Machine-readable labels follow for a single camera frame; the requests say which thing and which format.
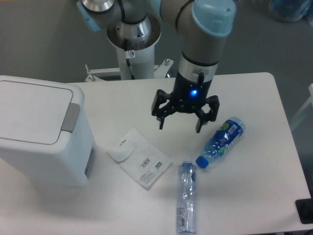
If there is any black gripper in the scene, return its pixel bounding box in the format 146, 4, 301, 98
151, 70, 220, 133

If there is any white trash can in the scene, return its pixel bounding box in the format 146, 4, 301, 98
0, 75, 95, 187

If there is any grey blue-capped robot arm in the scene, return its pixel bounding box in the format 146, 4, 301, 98
76, 0, 236, 131

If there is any blue labelled plastic bottle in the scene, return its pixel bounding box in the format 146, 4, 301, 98
196, 117, 246, 169

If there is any white plastic package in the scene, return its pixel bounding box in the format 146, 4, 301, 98
107, 128, 172, 189

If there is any clear crushed plastic bottle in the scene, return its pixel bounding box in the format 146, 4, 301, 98
176, 161, 197, 234

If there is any blue plastic bag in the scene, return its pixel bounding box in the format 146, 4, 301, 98
268, 0, 313, 23

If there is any black device at table edge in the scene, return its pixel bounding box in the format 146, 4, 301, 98
295, 198, 313, 224

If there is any white metal base frame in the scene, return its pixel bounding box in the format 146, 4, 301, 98
85, 58, 174, 82

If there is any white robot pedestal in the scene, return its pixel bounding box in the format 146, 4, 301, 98
107, 14, 161, 68

